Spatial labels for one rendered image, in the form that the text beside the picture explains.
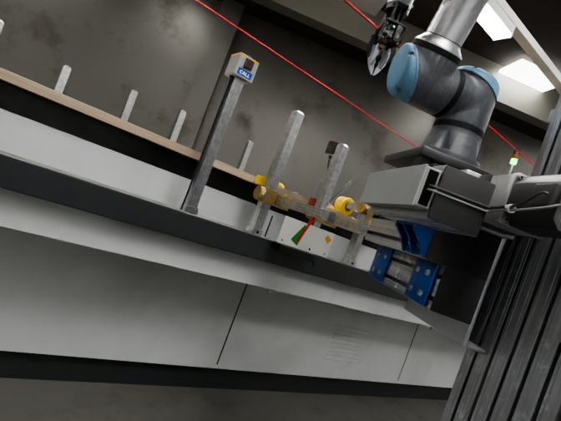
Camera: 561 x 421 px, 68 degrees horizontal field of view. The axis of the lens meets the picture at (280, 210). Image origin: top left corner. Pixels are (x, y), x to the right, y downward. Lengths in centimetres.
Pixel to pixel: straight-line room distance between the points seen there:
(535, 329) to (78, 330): 132
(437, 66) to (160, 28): 580
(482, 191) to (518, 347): 31
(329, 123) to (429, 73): 539
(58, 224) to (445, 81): 103
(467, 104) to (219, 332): 126
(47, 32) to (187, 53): 188
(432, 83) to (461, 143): 15
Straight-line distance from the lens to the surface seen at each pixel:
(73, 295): 155
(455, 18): 103
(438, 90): 102
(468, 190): 72
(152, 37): 657
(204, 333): 177
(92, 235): 129
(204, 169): 133
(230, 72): 137
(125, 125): 141
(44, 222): 126
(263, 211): 145
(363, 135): 648
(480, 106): 107
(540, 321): 87
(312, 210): 130
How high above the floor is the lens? 79
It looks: 1 degrees up
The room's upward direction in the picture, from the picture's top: 21 degrees clockwise
